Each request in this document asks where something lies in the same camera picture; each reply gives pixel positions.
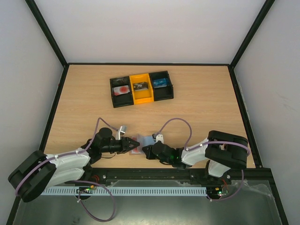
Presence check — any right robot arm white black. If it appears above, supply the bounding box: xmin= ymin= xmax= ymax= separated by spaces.
xmin=142 ymin=130 xmax=251 ymax=184

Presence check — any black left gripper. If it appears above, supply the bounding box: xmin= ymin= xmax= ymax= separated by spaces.
xmin=101 ymin=136 xmax=140 ymax=154

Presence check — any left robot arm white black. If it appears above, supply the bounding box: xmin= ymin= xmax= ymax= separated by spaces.
xmin=8 ymin=127 xmax=140 ymax=203

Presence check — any light blue slotted cable duct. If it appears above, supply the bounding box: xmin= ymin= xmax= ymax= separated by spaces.
xmin=42 ymin=186 xmax=207 ymax=196

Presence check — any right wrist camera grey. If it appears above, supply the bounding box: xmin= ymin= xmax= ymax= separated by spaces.
xmin=152 ymin=134 xmax=164 ymax=143

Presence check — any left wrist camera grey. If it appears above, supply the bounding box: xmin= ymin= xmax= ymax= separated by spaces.
xmin=115 ymin=125 xmax=127 ymax=140

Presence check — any black bin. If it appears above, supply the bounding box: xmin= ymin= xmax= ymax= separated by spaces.
xmin=149 ymin=71 xmax=174 ymax=101
xmin=110 ymin=76 xmax=134 ymax=108

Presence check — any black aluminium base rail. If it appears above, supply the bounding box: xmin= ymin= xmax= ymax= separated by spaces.
xmin=63 ymin=167 xmax=272 ymax=187

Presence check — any right black bin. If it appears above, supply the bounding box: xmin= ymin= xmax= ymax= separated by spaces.
xmin=149 ymin=71 xmax=174 ymax=101

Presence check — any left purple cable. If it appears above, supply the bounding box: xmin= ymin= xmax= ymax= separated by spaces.
xmin=15 ymin=117 xmax=117 ymax=222

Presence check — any yellow middle bin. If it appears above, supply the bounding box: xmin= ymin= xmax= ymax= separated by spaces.
xmin=129 ymin=74 xmax=154 ymax=105

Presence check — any black enclosure frame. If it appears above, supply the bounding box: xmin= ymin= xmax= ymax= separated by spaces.
xmin=6 ymin=0 xmax=289 ymax=225

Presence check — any white red april card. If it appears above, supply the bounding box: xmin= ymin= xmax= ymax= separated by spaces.
xmin=113 ymin=85 xmax=131 ymax=96

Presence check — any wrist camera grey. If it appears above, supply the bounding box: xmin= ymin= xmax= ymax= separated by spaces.
xmin=152 ymin=134 xmax=164 ymax=143
xmin=115 ymin=125 xmax=127 ymax=140

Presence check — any left black bin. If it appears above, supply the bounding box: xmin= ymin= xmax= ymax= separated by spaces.
xmin=110 ymin=76 xmax=134 ymax=108

